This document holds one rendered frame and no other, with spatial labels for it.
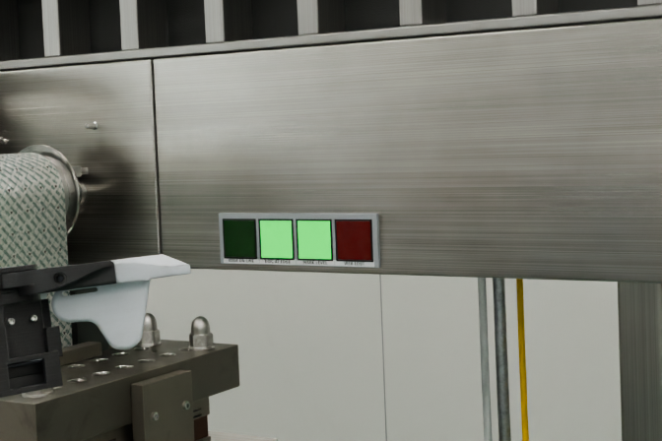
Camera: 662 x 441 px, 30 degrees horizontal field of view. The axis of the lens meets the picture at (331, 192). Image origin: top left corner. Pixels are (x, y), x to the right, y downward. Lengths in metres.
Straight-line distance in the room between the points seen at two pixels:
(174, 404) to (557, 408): 2.57
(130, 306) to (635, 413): 0.96
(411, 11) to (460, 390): 2.75
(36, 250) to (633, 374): 0.81
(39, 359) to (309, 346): 3.66
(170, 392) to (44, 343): 0.80
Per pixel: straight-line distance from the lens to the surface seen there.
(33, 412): 1.47
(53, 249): 1.76
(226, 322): 4.66
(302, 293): 4.45
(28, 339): 0.83
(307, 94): 1.63
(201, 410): 1.73
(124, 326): 0.83
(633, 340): 1.64
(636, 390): 1.65
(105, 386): 1.56
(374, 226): 1.58
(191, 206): 1.75
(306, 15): 1.64
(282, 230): 1.65
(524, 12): 1.50
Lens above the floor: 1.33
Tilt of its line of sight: 3 degrees down
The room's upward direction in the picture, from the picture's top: 2 degrees counter-clockwise
